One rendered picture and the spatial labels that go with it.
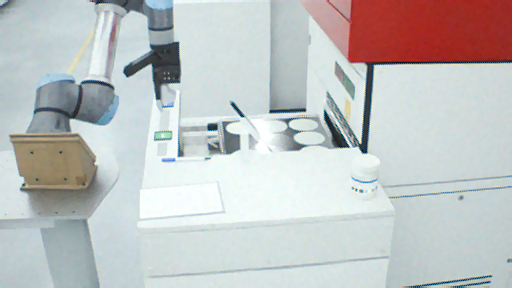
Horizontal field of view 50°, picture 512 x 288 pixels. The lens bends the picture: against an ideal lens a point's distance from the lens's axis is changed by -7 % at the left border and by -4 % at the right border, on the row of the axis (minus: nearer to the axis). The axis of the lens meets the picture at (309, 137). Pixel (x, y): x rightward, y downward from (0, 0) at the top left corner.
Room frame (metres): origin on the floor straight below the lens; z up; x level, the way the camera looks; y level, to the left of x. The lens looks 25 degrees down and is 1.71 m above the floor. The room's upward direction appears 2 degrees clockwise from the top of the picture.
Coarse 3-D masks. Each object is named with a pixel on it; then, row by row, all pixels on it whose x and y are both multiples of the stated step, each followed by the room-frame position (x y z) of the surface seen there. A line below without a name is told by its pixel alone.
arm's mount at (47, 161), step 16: (16, 144) 1.43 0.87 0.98; (32, 144) 1.44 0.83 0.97; (48, 144) 1.45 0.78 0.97; (64, 144) 1.45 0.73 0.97; (80, 144) 1.47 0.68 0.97; (16, 160) 1.43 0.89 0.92; (32, 160) 1.44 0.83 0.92; (48, 160) 1.44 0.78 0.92; (64, 160) 1.45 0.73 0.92; (80, 160) 1.46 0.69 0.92; (32, 176) 1.44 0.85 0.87; (48, 176) 1.44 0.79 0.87; (64, 176) 1.45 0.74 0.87; (80, 176) 1.46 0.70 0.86
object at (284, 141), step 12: (228, 120) 1.83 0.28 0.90; (252, 120) 1.84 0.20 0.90; (264, 120) 1.84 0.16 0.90; (288, 120) 1.85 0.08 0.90; (228, 132) 1.73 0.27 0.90; (264, 132) 1.74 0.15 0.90; (276, 132) 1.75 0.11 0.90; (288, 132) 1.75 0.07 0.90; (300, 132) 1.75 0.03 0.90; (324, 132) 1.76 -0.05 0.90; (228, 144) 1.64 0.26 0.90; (240, 144) 1.65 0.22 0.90; (252, 144) 1.65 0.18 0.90; (264, 144) 1.65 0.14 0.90; (276, 144) 1.66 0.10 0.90; (288, 144) 1.66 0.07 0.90; (300, 144) 1.66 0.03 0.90; (324, 144) 1.67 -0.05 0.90
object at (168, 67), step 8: (152, 48) 1.53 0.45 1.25; (160, 48) 1.52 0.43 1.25; (168, 48) 1.54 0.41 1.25; (176, 48) 1.55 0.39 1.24; (160, 56) 1.54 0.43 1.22; (168, 56) 1.55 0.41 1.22; (176, 56) 1.55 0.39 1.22; (152, 64) 1.54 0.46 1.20; (160, 64) 1.54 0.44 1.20; (168, 64) 1.55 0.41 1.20; (176, 64) 1.55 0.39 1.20; (152, 72) 1.52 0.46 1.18; (160, 72) 1.53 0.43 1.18; (168, 72) 1.54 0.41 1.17; (176, 72) 1.55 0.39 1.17; (160, 80) 1.53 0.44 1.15; (168, 80) 1.54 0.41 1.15; (176, 80) 1.53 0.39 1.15
